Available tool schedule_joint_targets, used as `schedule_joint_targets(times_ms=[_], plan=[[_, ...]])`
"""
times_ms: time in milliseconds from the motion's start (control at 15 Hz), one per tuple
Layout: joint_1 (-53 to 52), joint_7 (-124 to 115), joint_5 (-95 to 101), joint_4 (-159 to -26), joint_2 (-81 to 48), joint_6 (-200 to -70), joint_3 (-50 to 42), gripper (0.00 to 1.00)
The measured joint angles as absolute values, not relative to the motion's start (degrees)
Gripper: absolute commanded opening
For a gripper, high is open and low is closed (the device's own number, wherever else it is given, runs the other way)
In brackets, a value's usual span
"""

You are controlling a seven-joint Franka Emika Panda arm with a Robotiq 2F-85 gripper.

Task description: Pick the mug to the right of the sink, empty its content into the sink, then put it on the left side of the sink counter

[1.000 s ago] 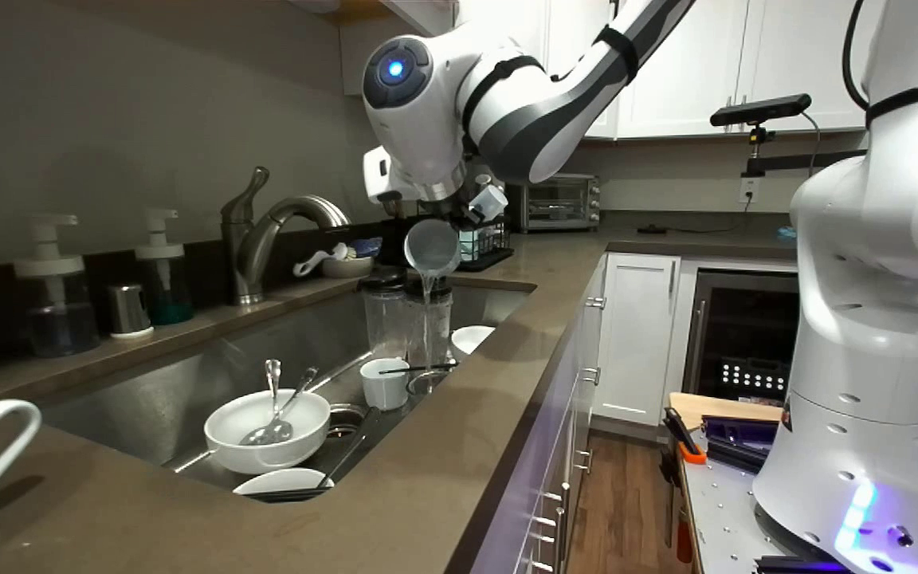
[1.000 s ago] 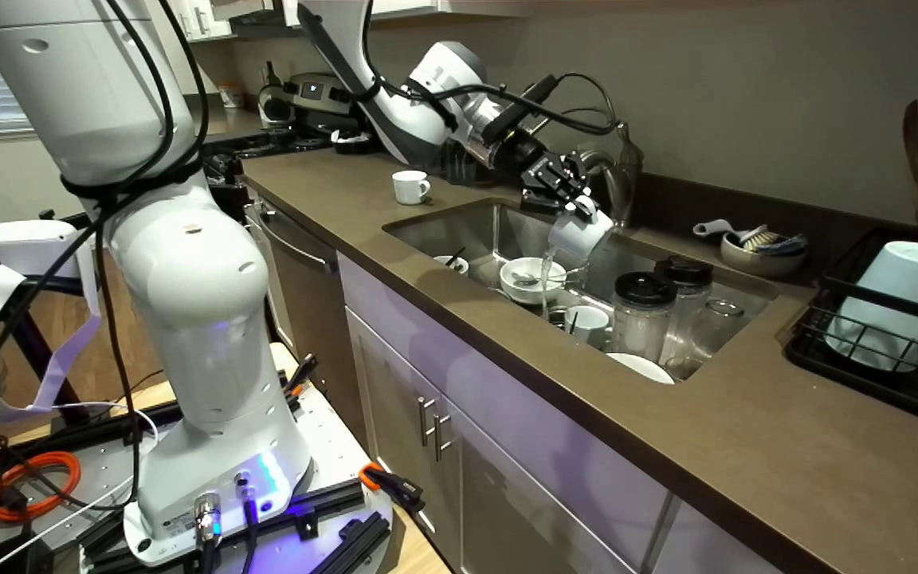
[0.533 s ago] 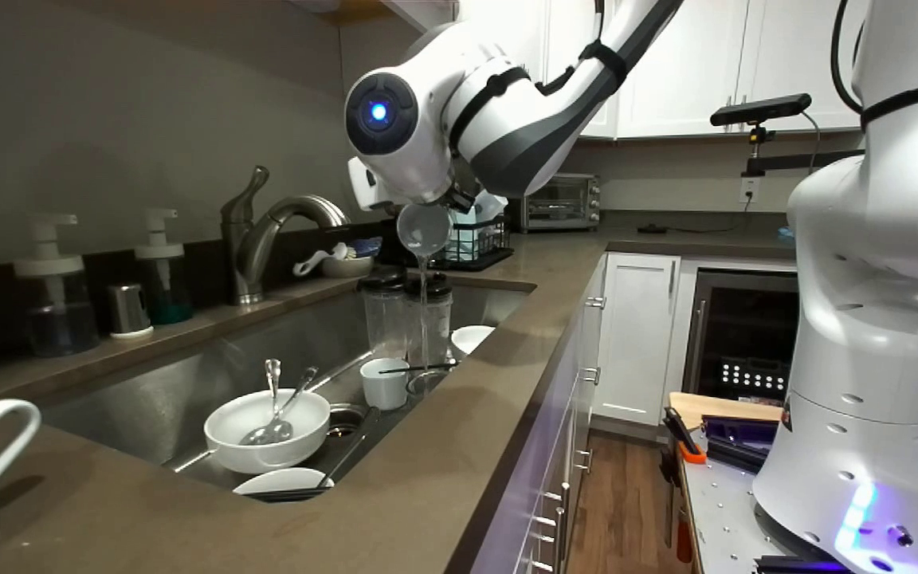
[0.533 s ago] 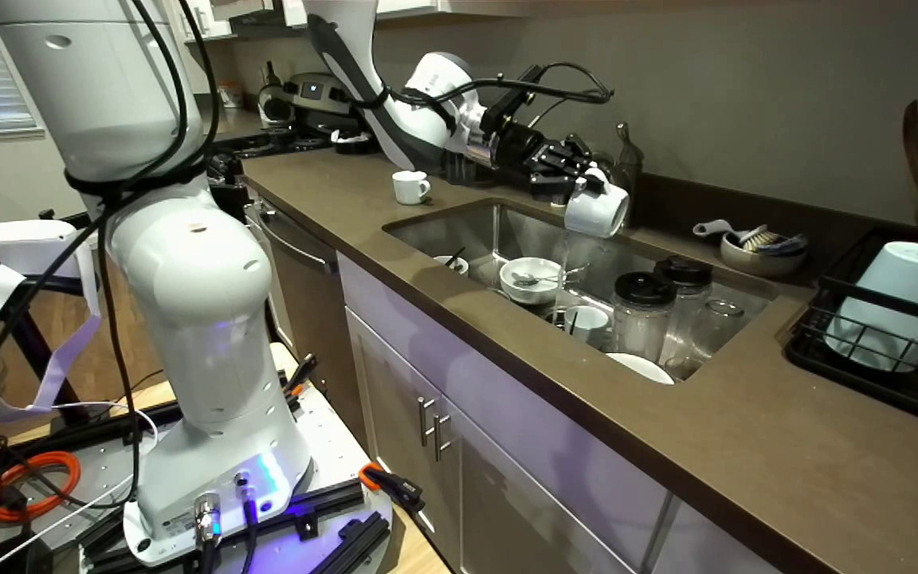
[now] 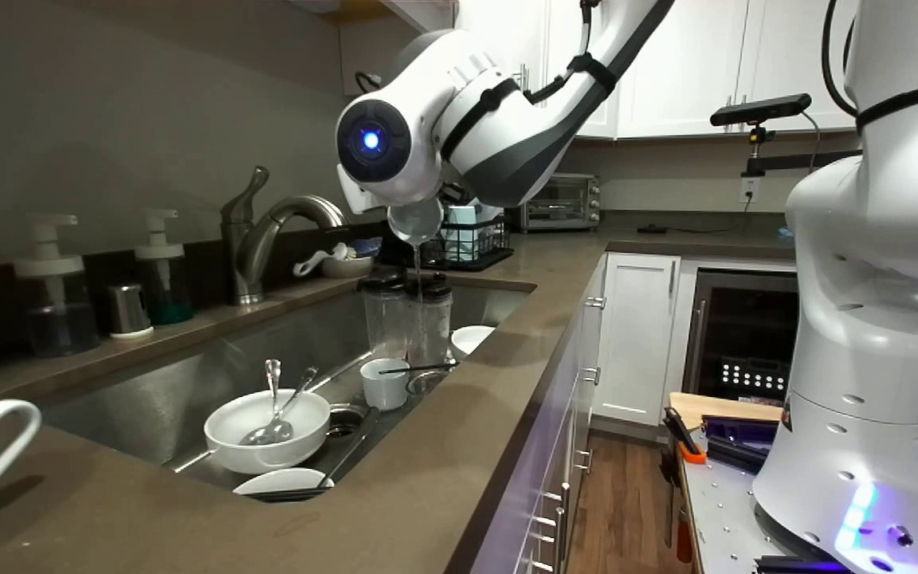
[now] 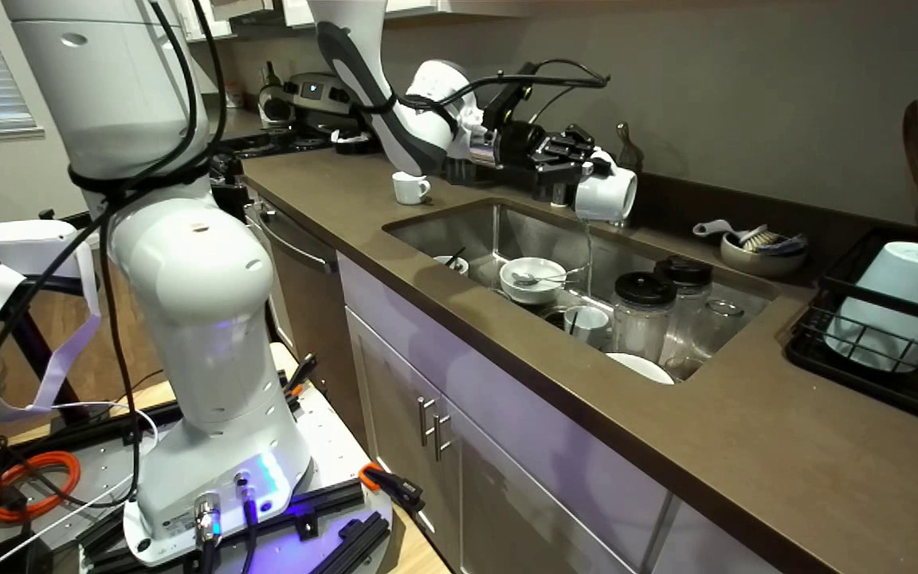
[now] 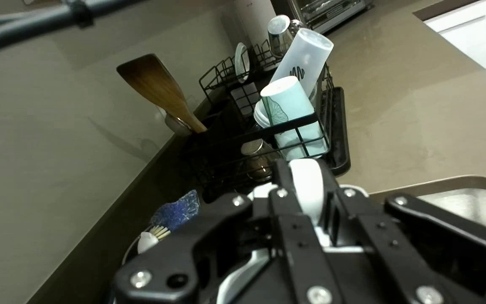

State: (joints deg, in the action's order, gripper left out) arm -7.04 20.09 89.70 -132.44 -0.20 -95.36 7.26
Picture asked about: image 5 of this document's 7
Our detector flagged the sink drain strainer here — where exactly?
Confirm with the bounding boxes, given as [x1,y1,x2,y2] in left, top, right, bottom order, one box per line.
[325,407,371,443]

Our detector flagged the stainless steel sink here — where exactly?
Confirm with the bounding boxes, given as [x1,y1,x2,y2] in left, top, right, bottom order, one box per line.
[37,278,542,510]

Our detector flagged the clear jar black lid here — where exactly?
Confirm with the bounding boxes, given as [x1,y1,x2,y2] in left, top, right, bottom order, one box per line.
[401,271,460,374]

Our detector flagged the white plate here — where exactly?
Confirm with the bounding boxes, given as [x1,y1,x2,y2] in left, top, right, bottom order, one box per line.
[449,323,501,359]

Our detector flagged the thin black stick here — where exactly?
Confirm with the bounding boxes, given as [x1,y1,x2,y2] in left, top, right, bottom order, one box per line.
[376,359,462,380]

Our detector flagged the small grey bowl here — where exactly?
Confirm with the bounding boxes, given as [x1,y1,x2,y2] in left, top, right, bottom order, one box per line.
[320,251,376,283]

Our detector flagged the small white cup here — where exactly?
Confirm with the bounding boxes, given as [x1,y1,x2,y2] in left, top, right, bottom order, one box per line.
[358,352,418,414]

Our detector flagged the steel toaster oven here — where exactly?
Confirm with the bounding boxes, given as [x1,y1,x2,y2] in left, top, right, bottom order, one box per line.
[517,171,606,237]

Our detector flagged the long steel utensil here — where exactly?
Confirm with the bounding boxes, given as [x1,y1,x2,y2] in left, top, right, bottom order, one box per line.
[265,347,383,441]

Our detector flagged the grey lower cabinet fronts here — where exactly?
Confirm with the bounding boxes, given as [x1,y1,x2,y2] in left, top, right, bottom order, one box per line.
[468,264,606,574]

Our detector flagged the white lower cabinet door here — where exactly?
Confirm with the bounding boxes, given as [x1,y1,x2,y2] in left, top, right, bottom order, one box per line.
[591,247,686,429]

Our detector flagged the steel spoon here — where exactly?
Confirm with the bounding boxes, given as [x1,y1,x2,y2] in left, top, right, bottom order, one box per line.
[240,357,300,448]

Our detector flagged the brushed steel faucet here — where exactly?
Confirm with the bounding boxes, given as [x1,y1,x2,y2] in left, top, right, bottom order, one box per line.
[217,161,355,310]

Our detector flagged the small white dish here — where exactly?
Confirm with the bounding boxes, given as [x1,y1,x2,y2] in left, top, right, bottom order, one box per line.
[230,465,338,502]

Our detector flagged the wide white bowl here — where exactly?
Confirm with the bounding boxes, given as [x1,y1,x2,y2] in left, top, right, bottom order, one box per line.
[202,384,334,479]

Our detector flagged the black beverage cooler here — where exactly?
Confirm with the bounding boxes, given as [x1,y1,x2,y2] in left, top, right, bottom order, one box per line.
[679,264,814,404]

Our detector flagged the wooden board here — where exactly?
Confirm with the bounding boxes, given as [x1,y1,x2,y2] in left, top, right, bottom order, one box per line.
[668,387,787,429]

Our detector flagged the green soap dispenser white pump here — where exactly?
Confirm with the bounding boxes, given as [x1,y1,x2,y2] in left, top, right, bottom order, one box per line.
[130,202,198,329]

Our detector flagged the small steel cup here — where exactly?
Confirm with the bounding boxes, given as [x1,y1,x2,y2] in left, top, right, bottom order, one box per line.
[104,281,158,344]

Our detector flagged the white upper cabinets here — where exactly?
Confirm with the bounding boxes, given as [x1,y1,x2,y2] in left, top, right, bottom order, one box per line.
[338,0,874,143]

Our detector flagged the clear soap dispenser white pump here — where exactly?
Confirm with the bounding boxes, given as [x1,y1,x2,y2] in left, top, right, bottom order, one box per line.
[9,209,100,359]

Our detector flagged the black wire dish rack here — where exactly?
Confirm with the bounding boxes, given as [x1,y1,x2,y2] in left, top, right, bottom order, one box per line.
[420,193,517,275]

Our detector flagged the orange handled tool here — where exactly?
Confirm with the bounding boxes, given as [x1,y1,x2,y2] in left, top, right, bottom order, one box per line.
[660,401,715,469]

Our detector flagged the black camera on stand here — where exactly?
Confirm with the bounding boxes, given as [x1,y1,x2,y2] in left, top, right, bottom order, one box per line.
[707,89,835,180]

